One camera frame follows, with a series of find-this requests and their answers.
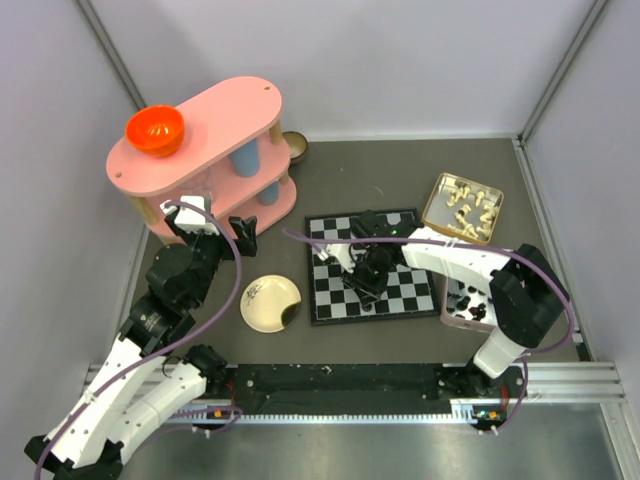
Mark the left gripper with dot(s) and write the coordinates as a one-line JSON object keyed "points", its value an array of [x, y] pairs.
{"points": [[245, 230]]}

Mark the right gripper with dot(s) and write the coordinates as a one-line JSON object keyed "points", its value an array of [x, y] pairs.
{"points": [[362, 287]]}

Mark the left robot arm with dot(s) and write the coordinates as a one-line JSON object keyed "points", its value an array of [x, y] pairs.
{"points": [[107, 425]]}

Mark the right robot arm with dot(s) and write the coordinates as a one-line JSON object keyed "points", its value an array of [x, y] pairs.
{"points": [[526, 296]]}

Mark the black chess pieces heap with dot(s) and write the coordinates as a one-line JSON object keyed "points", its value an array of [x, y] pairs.
{"points": [[466, 302]]}

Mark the white chess pieces heap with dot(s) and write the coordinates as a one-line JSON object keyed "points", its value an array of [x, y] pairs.
{"points": [[474, 213]]}

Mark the lower blue cup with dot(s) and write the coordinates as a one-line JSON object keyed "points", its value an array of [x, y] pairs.
{"points": [[269, 195]]}

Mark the blue cup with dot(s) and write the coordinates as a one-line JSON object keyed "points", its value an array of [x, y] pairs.
{"points": [[269, 195], [245, 159]]}

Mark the black white chessboard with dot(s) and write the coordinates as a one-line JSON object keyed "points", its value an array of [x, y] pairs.
{"points": [[409, 292]]}

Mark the clear drinking glass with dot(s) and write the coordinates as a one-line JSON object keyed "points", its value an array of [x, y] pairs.
{"points": [[201, 185]]}

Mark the upper blue cup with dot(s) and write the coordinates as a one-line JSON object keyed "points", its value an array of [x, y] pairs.
{"points": [[245, 159]]}

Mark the cream plate with flower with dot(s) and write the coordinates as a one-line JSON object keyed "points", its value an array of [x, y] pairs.
{"points": [[270, 303]]}

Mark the pink wooden shelf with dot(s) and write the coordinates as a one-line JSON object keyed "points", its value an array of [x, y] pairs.
{"points": [[218, 120]]}

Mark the brown ceramic bowl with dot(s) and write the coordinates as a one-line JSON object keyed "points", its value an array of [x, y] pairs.
{"points": [[298, 146]]}

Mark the pink tin box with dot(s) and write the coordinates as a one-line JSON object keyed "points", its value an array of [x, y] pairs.
{"points": [[448, 320]]}

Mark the yellow tin box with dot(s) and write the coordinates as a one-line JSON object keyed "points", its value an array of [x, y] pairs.
{"points": [[437, 215]]}

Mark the orange bowl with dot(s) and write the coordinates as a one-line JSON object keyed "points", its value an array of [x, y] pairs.
{"points": [[157, 130]]}

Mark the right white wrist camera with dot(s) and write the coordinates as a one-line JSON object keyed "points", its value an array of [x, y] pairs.
{"points": [[339, 252]]}

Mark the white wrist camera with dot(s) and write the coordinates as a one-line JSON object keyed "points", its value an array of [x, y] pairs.
{"points": [[187, 210], [339, 252]]}

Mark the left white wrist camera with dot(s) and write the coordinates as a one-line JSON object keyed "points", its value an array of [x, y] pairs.
{"points": [[187, 210]]}

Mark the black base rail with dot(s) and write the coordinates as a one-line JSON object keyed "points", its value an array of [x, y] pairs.
{"points": [[359, 389]]}

